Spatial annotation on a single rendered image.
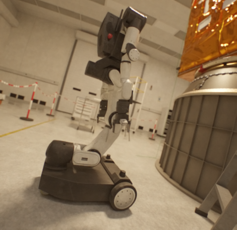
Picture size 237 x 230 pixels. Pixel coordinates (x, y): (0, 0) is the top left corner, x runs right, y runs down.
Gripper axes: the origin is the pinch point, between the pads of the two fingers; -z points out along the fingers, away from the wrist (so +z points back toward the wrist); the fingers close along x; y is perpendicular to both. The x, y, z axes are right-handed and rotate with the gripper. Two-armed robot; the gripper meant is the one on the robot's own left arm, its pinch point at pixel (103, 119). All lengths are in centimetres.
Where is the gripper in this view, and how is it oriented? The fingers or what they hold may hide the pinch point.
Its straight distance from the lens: 135.5
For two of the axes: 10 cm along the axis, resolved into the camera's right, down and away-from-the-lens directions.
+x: 9.1, 0.4, 4.1
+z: 0.7, -10.0, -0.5
